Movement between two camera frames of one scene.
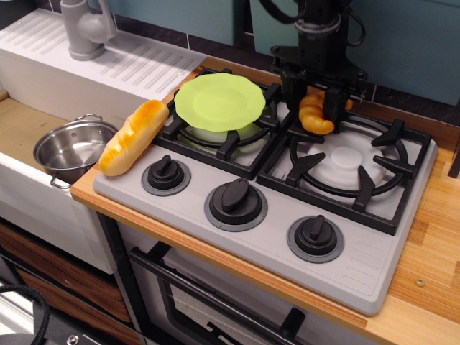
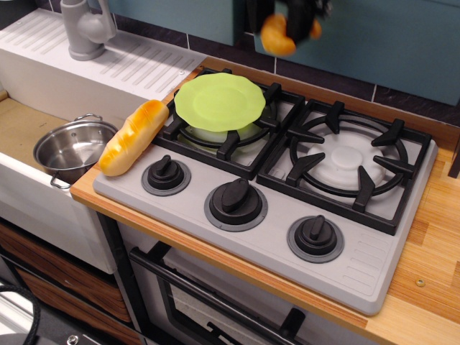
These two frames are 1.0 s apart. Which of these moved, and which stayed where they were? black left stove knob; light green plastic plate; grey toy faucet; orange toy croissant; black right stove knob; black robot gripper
Moved: orange toy croissant; black robot gripper
Stayed: grey toy faucet; black left stove knob; light green plastic plate; black right stove knob
